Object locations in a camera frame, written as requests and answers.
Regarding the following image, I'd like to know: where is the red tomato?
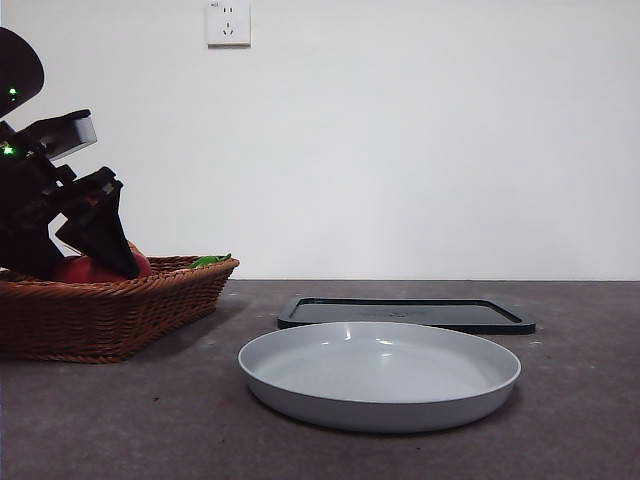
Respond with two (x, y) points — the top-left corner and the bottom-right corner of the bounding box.
(52, 251), (152, 284)

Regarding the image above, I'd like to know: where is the brown wicker basket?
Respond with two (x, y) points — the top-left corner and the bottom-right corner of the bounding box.
(0, 255), (241, 365)

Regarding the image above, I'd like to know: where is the bright green leafy vegetable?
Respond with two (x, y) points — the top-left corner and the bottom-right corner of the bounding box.
(189, 253), (234, 270)

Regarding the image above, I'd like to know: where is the grey round plate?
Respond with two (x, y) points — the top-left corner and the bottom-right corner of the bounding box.
(237, 320), (523, 434)

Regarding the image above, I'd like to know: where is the black rectangular tray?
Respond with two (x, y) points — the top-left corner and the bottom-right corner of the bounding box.
(277, 297), (537, 336)

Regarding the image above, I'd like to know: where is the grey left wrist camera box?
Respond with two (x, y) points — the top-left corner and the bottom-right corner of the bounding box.
(14, 109), (98, 162)

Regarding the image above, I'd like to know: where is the white wall socket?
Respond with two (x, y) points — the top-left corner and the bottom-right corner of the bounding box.
(207, 0), (252, 50)

